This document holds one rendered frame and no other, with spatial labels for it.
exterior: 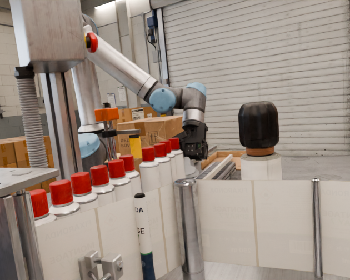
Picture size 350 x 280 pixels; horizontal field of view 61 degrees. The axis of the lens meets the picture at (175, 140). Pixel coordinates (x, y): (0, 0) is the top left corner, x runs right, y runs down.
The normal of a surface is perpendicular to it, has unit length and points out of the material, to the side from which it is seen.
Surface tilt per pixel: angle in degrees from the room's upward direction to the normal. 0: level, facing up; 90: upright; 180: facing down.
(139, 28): 90
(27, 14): 90
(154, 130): 90
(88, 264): 90
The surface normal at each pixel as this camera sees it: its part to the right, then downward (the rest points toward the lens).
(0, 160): 0.84, 0.00
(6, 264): -0.40, 0.16
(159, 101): -0.07, 0.21
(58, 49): 0.52, 0.06
